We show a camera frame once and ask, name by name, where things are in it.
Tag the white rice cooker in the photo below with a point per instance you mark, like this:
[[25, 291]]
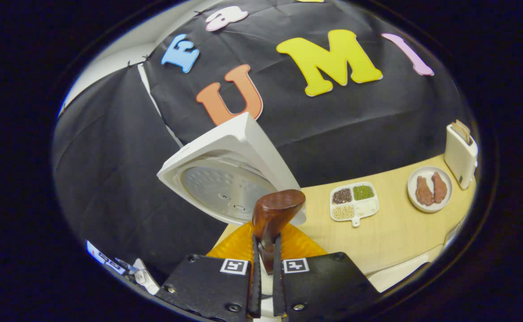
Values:
[[234, 152]]

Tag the white round plate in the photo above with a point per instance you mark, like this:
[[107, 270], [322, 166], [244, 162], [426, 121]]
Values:
[[429, 208]]

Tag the white toaster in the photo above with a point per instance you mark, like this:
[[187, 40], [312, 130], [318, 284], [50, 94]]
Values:
[[460, 158]]

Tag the brown wooden spoon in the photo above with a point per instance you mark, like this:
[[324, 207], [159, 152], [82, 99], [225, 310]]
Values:
[[274, 210]]

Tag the black backdrop cloth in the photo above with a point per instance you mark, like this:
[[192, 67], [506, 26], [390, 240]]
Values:
[[333, 116]]

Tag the brown meat piece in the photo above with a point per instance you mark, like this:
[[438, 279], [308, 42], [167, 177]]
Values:
[[440, 188], [423, 191]]

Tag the white divided grain dish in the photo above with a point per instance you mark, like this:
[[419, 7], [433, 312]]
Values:
[[354, 203]]

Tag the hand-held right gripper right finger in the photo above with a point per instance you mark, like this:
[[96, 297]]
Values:
[[319, 286]]

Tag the toasted bread slices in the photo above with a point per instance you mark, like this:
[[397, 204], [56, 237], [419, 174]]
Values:
[[461, 130]]

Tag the white plastic object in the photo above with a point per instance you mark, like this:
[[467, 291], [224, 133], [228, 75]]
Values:
[[145, 277]]

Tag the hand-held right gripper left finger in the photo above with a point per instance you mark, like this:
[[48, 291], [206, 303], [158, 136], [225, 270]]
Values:
[[212, 286]]

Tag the blue white printed strip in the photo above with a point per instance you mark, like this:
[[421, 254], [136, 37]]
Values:
[[104, 258]]

